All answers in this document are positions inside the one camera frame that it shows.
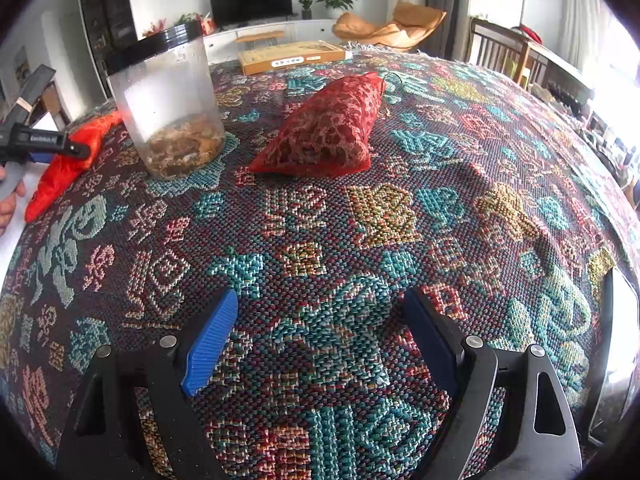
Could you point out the wooden dining chair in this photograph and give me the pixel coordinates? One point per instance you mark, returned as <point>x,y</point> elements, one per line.
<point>507,51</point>

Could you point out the colourful woven table cloth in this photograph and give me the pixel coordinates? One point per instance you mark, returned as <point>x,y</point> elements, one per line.
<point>476,193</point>

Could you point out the black flat television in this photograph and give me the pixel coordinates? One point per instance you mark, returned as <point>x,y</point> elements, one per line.
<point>236,12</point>

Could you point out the red patterned pouch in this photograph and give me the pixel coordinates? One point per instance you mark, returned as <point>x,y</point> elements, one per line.
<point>328,136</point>

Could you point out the small wooden bench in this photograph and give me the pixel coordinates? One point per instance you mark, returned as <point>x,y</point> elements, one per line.
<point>271,38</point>

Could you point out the clear jar black lid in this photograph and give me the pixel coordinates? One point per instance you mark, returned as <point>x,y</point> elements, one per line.
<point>165,96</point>

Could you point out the orange lounge chair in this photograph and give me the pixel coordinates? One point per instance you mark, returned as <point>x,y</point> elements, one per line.
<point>410,25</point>

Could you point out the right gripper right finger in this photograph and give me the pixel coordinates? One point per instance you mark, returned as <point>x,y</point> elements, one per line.
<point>536,436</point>

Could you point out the dark glass cabinet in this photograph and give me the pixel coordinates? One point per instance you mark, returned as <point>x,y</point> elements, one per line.
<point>109,26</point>

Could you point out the small potted plant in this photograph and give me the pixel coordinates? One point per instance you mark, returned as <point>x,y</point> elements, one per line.
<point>306,6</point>

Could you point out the green potted plant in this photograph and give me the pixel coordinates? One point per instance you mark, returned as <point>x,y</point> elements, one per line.
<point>336,8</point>

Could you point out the person's hand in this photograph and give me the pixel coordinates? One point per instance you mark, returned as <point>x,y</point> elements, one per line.
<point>8,205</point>

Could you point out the white tv console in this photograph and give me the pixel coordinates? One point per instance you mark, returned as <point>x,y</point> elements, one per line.
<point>225,46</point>

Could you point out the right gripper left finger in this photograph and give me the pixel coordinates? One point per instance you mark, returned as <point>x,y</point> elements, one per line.
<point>103,436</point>

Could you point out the yellow flat box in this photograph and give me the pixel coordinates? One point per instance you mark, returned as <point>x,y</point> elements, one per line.
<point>263,60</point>

